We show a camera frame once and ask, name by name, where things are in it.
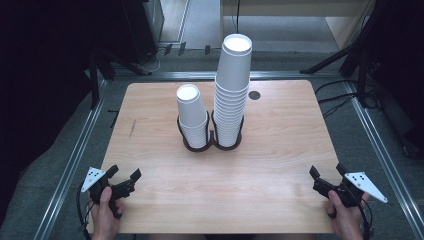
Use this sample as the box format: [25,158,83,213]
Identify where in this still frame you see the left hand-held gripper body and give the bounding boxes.
[80,167,137,220]

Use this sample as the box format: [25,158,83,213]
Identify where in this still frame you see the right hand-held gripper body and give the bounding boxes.
[313,171,389,208]

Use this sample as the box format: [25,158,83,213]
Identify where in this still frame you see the black wire cup holder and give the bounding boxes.
[176,109,245,153]

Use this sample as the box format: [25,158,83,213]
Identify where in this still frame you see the short stack of white cups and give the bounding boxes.
[175,83,211,150]

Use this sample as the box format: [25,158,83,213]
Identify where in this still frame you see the tall stack of white cups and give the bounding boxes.
[213,33,253,148]

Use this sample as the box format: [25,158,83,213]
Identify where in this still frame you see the person's right hand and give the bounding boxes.
[324,190,370,234]

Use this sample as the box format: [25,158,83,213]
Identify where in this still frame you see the person's left hand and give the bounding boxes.
[90,186,124,234]

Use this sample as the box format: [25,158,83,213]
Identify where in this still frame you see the black metal stand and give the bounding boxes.
[88,53,116,111]

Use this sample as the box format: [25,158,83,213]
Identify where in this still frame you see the black tripod stand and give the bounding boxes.
[299,0,379,108]

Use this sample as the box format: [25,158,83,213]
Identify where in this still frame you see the light wooden furniture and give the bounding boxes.
[219,0,378,51]

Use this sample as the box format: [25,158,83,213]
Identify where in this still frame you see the dark cabinet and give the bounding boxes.
[122,0,165,65]

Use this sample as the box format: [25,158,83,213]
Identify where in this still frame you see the aluminium floor rail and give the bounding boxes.
[33,79,108,240]
[345,81,424,240]
[113,70,348,82]

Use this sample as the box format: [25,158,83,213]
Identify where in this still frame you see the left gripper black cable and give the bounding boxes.
[76,181,93,240]

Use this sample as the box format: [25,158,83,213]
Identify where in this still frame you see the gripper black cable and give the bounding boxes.
[358,199,374,240]
[76,181,93,240]

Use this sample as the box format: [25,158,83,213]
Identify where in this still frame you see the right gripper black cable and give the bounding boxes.
[358,199,374,240]

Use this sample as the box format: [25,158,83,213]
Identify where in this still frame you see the black floor cables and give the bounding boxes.
[314,79,360,120]

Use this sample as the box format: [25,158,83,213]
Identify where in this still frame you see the white floor cable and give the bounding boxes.
[145,46,168,73]

